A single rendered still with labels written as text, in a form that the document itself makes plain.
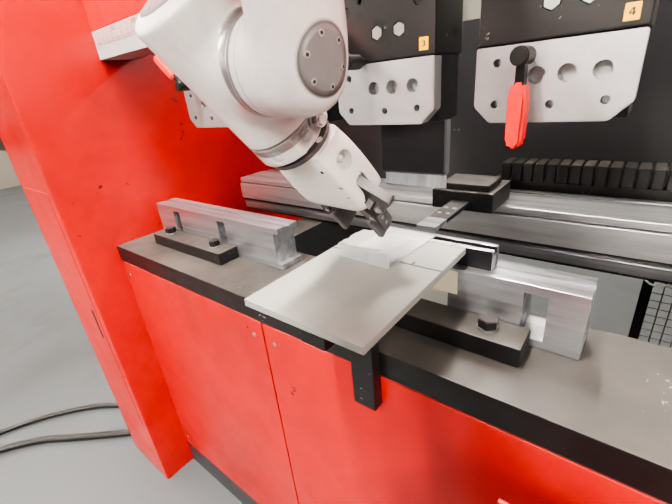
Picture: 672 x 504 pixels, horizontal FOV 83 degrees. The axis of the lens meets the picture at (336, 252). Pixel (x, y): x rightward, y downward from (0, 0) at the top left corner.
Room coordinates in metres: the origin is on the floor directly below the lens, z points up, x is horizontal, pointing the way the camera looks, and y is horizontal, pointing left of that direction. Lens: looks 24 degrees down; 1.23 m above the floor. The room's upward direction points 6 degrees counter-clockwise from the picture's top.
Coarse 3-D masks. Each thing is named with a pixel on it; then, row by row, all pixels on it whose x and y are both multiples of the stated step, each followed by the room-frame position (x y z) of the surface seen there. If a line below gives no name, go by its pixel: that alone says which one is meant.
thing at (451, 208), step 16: (464, 176) 0.76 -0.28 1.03; (480, 176) 0.75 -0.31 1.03; (496, 176) 0.74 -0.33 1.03; (448, 192) 0.71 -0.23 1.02; (464, 192) 0.69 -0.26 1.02; (480, 192) 0.68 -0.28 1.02; (496, 192) 0.67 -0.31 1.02; (448, 208) 0.66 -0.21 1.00; (464, 208) 0.67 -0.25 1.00; (480, 208) 0.67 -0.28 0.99; (496, 208) 0.68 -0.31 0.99; (432, 224) 0.59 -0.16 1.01
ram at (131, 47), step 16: (96, 0) 1.04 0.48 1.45; (112, 0) 0.99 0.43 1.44; (128, 0) 0.94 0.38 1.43; (144, 0) 0.90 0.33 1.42; (96, 16) 1.05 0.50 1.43; (112, 16) 1.00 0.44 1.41; (128, 16) 0.96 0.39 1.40; (112, 48) 1.03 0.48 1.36; (128, 48) 0.98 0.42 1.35; (144, 48) 0.94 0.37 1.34
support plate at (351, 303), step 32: (320, 256) 0.51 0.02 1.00; (416, 256) 0.48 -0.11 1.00; (448, 256) 0.47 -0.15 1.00; (288, 288) 0.42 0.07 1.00; (320, 288) 0.42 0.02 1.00; (352, 288) 0.41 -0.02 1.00; (384, 288) 0.40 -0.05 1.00; (416, 288) 0.39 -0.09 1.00; (288, 320) 0.36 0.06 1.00; (320, 320) 0.35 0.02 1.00; (352, 320) 0.34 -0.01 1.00; (384, 320) 0.33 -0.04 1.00
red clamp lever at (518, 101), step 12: (516, 48) 0.40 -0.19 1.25; (528, 48) 0.40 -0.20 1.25; (516, 60) 0.40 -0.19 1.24; (528, 60) 0.40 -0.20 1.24; (516, 72) 0.41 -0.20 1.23; (516, 84) 0.40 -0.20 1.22; (528, 84) 0.41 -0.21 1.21; (516, 96) 0.40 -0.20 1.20; (528, 96) 0.40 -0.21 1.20; (516, 108) 0.40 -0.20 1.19; (528, 108) 0.41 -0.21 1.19; (516, 120) 0.40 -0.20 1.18; (516, 132) 0.40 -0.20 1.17; (516, 144) 0.40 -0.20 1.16
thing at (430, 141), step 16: (384, 128) 0.58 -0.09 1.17; (400, 128) 0.57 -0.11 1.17; (416, 128) 0.55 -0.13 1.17; (432, 128) 0.53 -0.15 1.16; (448, 128) 0.53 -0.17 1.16; (384, 144) 0.59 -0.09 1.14; (400, 144) 0.57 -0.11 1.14; (416, 144) 0.55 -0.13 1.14; (432, 144) 0.53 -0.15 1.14; (448, 144) 0.53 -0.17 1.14; (384, 160) 0.59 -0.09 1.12; (400, 160) 0.57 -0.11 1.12; (416, 160) 0.55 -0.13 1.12; (432, 160) 0.53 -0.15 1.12; (448, 160) 0.54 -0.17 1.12; (400, 176) 0.58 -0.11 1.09; (416, 176) 0.56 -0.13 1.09; (432, 176) 0.54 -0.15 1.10
